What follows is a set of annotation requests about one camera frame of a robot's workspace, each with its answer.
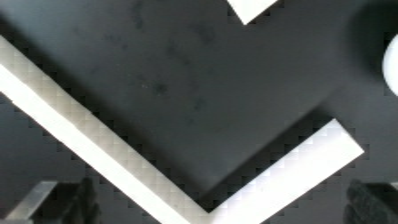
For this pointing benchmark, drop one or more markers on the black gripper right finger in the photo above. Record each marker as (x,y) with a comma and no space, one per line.
(371,206)

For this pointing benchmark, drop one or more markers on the white right fence bar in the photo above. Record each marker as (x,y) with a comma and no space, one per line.
(306,166)

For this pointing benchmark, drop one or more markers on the white front fence bar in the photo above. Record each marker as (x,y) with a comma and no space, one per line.
(84,134)

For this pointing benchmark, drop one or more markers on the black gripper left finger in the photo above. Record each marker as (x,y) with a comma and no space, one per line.
(59,203)

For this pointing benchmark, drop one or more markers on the white fence bar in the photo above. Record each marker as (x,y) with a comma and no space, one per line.
(306,166)
(84,134)

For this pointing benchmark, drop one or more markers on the white lamp bulb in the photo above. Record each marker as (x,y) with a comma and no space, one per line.
(389,67)

